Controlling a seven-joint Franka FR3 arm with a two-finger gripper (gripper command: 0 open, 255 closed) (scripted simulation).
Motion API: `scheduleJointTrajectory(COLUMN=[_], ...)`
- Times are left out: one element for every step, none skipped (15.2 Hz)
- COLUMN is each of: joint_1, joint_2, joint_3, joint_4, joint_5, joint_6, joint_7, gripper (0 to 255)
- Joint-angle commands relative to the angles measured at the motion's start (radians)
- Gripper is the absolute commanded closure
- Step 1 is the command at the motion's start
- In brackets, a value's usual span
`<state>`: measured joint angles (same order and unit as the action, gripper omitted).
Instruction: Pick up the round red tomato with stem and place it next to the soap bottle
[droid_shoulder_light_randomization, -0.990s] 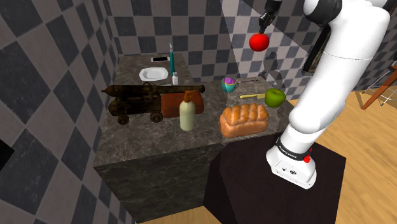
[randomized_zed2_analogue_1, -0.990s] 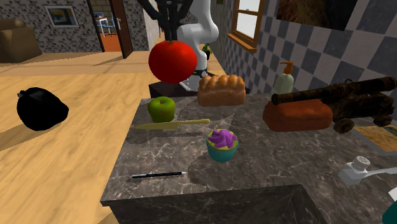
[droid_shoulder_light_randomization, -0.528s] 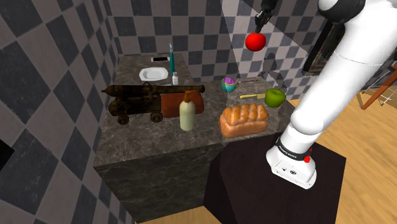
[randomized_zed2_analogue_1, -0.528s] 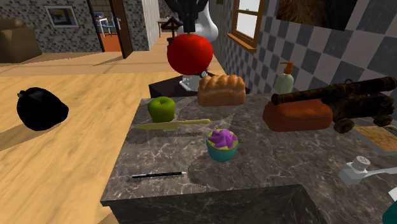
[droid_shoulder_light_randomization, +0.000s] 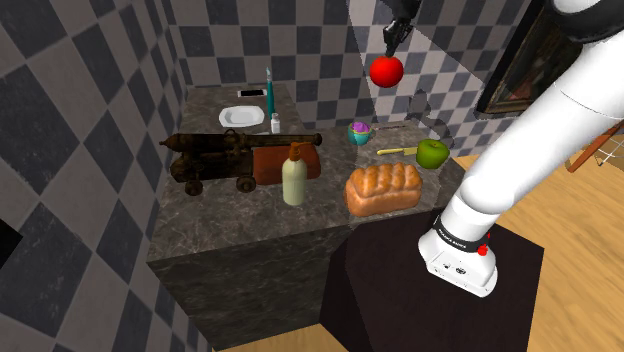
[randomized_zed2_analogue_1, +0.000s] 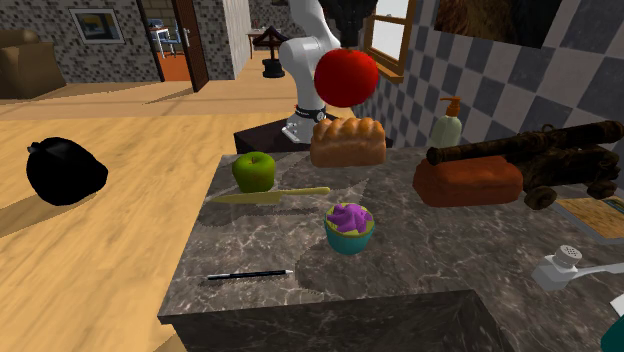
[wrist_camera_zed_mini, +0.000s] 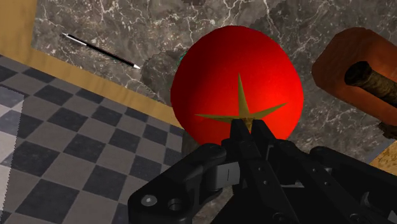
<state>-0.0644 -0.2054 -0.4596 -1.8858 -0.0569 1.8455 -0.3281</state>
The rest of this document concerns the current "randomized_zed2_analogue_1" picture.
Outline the red apple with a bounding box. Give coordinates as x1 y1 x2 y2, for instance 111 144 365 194
313 47 380 109

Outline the wooden-framed window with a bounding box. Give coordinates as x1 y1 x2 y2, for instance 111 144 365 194
362 0 418 85

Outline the dark wooden stand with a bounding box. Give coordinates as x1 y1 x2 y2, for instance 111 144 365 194
251 25 290 80

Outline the golden bread loaf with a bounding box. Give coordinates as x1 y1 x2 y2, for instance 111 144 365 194
309 116 388 169

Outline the green soap dispenser, orange pump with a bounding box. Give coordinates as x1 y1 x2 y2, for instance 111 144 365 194
428 96 464 149

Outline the brown door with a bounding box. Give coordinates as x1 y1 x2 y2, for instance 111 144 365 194
169 0 211 94

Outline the green apple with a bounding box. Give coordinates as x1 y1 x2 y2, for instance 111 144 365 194
231 150 277 194

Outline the white and blue chair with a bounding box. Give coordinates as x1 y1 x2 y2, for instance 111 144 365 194
147 17 182 59

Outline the yellow-green knife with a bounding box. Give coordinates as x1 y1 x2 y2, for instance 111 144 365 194
209 186 332 206

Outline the red-brown loaf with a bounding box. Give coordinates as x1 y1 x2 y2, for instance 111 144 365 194
412 155 525 209

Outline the teal cupcake with purple frosting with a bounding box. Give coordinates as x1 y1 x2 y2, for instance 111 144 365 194
323 202 376 257

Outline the dark brown toy cannon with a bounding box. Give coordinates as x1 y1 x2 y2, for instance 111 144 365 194
425 120 624 211

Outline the black pen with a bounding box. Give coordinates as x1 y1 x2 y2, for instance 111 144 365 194
206 268 295 282

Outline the grey sink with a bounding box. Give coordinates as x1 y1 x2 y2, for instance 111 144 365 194
549 194 624 246

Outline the black bag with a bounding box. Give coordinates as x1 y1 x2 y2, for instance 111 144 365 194
25 136 110 207

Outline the brown armchair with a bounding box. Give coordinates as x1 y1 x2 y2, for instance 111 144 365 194
0 29 67 101

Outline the teal object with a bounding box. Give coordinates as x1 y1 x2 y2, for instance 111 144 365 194
599 315 624 352

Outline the large dark wall picture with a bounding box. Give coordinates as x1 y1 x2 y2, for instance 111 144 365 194
433 0 565 49

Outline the white-framed wall picture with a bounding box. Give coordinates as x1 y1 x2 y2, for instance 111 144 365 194
68 7 126 46

